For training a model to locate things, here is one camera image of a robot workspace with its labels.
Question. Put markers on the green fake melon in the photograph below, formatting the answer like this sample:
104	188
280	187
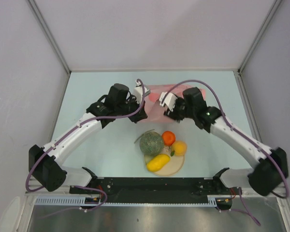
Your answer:
150	143

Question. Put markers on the orange fake orange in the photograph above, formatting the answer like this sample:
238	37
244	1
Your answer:
168	137

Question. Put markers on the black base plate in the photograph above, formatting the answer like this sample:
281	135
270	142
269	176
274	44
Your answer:
173	196

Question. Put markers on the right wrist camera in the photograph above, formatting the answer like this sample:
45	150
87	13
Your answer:
168	100

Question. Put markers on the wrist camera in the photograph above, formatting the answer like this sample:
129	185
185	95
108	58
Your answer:
140	91
168	100

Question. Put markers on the aluminium frame rail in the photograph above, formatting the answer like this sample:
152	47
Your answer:
33	180

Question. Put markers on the yellow fake fruit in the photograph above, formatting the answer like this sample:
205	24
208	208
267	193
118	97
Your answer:
178	148

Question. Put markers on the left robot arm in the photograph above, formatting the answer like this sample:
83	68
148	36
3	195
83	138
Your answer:
46	162

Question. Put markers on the pink plastic bag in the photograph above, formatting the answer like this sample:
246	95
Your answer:
152	107

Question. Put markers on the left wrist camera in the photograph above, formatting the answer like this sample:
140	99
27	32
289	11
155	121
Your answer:
140	91

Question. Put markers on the white cable duct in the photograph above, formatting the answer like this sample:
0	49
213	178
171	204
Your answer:
89	202

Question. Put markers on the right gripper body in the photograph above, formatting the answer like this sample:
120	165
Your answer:
180	111

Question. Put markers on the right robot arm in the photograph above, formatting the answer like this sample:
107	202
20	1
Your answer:
268	166

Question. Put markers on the beige ceramic plate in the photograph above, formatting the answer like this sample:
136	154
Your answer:
171	168

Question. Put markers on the yellow fake mango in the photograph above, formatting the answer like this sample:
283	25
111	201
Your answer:
158	162

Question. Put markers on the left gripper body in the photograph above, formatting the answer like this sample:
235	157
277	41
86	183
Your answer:
132	105

